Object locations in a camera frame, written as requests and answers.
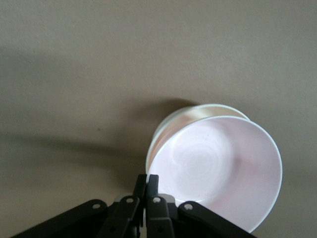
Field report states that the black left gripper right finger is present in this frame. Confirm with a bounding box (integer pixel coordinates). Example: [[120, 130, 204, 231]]
[[146, 174, 258, 238]]

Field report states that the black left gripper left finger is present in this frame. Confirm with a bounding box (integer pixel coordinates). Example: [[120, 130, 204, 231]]
[[11, 174, 147, 238]]

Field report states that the pink bowl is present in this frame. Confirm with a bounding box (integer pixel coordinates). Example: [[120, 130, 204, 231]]
[[148, 115, 283, 234]]

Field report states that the white bowl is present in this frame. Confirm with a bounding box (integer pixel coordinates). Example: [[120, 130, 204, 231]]
[[145, 103, 251, 174]]

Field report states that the brown table cloth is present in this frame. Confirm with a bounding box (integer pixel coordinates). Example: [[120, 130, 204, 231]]
[[0, 0, 317, 238]]

